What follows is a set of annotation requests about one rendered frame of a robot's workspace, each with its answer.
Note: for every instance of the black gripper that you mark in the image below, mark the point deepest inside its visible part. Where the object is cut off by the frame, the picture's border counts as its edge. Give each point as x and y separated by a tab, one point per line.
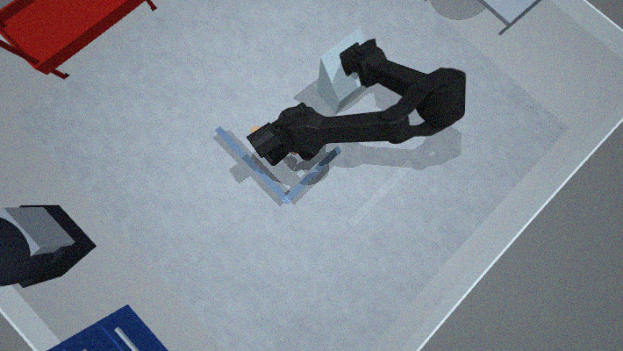
279	153

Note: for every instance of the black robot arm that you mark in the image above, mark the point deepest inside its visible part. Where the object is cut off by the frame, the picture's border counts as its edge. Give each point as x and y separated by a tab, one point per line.
438	97

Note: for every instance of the clear blue l-shaped low wall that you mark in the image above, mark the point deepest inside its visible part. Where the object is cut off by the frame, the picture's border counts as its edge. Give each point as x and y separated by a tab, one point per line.
286	198

